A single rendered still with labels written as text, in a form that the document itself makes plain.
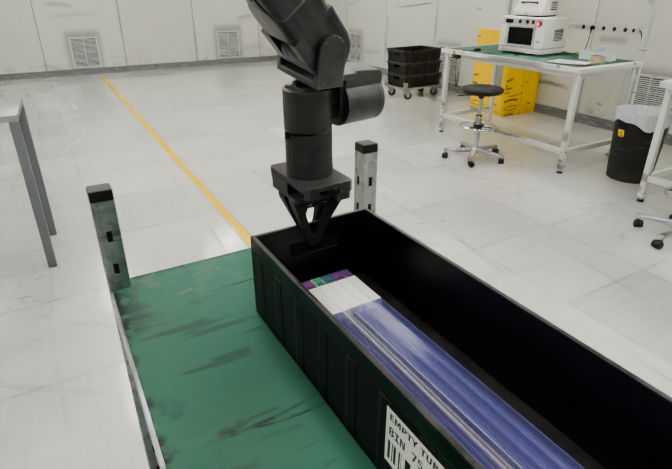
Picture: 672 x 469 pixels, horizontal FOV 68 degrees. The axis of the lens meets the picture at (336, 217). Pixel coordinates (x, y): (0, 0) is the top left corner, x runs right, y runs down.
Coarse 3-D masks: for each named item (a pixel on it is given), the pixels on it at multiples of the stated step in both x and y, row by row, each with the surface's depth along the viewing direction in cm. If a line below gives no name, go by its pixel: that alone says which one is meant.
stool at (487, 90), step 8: (464, 88) 398; (472, 88) 395; (480, 88) 396; (488, 88) 396; (496, 88) 396; (480, 96) 402; (488, 96) 390; (480, 104) 406; (480, 112) 409; (472, 120) 427; (480, 120) 410; (464, 128) 408; (480, 128) 412; (464, 144) 437; (472, 152) 412; (480, 152) 418; (488, 152) 414; (496, 152) 435
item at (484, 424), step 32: (320, 288) 63; (352, 288) 63; (352, 320) 57; (384, 320) 57; (384, 352) 52; (416, 352) 52; (416, 384) 48; (448, 384) 48; (480, 384) 48; (448, 416) 44; (480, 416) 44; (512, 416) 44; (480, 448) 41; (512, 448) 41; (544, 448) 41
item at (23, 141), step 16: (0, 112) 234; (16, 112) 234; (16, 128) 231; (16, 144) 234; (32, 144) 273; (32, 160) 276; (32, 176) 242; (32, 192) 245; (32, 208) 247; (48, 208) 289; (48, 224) 292; (48, 240) 256; (48, 256) 259
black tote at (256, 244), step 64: (256, 256) 61; (320, 256) 68; (384, 256) 67; (320, 320) 48; (448, 320) 58; (512, 320) 49; (320, 384) 52; (384, 384) 40; (512, 384) 51; (576, 384) 44; (640, 384) 39; (384, 448) 42; (448, 448) 34; (576, 448) 45; (640, 448) 40
